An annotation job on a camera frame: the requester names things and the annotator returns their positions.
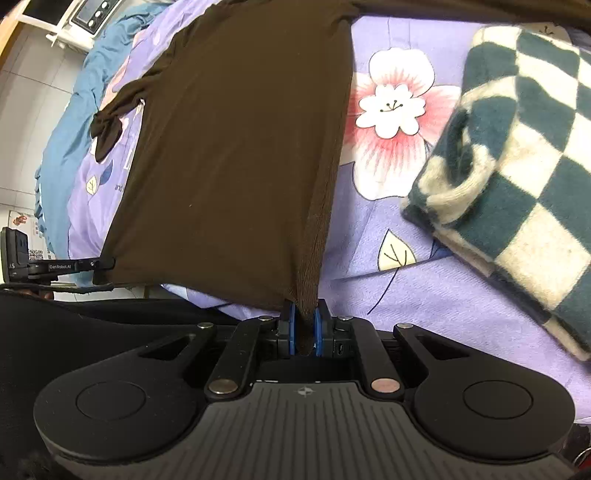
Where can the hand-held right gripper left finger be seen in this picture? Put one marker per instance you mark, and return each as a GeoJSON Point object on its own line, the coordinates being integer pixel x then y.
{"type": "Point", "coordinates": [289, 332]}

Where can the purple floral bedsheet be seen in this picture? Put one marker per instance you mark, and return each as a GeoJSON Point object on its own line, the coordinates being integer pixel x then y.
{"type": "Point", "coordinates": [415, 295]}

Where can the wooden desk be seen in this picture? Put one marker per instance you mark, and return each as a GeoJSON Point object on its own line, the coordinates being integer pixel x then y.
{"type": "Point", "coordinates": [9, 18]}

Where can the white control panel device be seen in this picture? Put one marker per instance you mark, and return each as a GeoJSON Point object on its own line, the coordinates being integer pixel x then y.
{"type": "Point", "coordinates": [94, 11]}

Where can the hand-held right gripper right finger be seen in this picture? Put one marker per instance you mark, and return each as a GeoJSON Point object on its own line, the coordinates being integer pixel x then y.
{"type": "Point", "coordinates": [317, 333]}

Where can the dark brown shirt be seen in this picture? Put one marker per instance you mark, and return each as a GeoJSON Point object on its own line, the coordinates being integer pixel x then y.
{"type": "Point", "coordinates": [231, 161]}

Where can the white appliance with control panel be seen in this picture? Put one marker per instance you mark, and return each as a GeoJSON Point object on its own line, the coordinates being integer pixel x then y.
{"type": "Point", "coordinates": [69, 39]}

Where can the blue quilt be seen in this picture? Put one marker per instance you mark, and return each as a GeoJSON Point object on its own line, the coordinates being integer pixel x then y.
{"type": "Point", "coordinates": [69, 124]}

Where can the teal white checkered garment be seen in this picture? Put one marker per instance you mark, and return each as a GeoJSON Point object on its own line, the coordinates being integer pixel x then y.
{"type": "Point", "coordinates": [517, 161]}

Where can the printed carton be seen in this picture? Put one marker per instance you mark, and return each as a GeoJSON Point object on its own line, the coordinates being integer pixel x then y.
{"type": "Point", "coordinates": [23, 219]}

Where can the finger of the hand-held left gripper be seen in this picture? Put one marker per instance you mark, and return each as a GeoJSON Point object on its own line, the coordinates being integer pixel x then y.
{"type": "Point", "coordinates": [64, 266]}
{"type": "Point", "coordinates": [69, 289]}

